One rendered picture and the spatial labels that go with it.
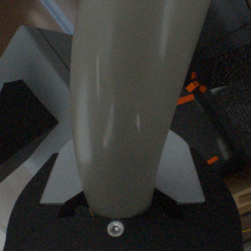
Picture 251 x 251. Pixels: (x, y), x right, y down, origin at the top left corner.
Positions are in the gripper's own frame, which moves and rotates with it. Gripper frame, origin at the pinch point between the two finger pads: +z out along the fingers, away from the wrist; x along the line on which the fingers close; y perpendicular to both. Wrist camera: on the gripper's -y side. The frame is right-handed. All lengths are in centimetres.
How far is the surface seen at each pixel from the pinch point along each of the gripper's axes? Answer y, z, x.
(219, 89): 7.7, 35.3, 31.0
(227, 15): -29, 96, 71
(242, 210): 148, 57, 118
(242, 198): 110, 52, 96
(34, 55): -7.4, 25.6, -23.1
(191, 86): 22, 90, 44
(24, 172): 141, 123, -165
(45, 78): -0.9, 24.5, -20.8
